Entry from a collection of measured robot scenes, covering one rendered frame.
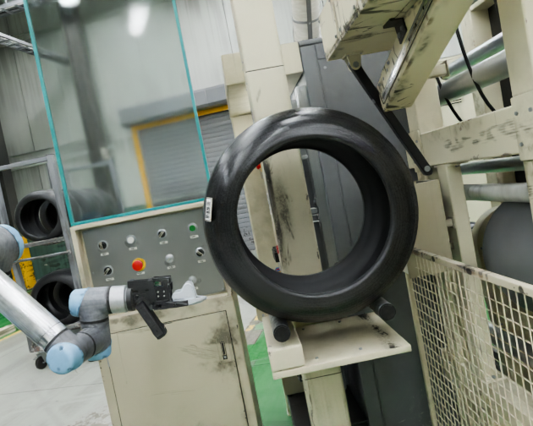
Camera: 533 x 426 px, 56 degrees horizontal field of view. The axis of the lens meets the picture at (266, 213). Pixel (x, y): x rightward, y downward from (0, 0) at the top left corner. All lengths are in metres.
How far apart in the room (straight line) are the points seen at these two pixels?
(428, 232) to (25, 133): 11.75
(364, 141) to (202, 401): 1.22
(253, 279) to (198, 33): 10.12
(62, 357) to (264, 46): 1.09
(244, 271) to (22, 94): 11.91
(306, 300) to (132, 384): 0.98
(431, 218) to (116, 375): 1.29
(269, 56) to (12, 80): 11.69
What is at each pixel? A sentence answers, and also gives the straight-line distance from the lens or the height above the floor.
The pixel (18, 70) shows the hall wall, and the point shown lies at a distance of 13.12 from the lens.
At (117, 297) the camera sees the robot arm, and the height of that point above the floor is 1.06.
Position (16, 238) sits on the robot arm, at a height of 1.27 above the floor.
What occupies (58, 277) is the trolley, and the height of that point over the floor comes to 0.81.
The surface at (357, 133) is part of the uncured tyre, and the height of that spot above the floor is 1.37.
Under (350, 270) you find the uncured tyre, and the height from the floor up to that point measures 0.97.
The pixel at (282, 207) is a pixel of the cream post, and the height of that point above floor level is 1.20.
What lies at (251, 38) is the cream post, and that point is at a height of 1.76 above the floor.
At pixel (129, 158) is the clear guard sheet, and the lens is 1.98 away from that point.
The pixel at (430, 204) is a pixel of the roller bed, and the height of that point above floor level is 1.12.
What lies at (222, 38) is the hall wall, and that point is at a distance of 11.05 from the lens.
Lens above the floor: 1.28
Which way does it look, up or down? 3 degrees down
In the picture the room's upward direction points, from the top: 11 degrees counter-clockwise
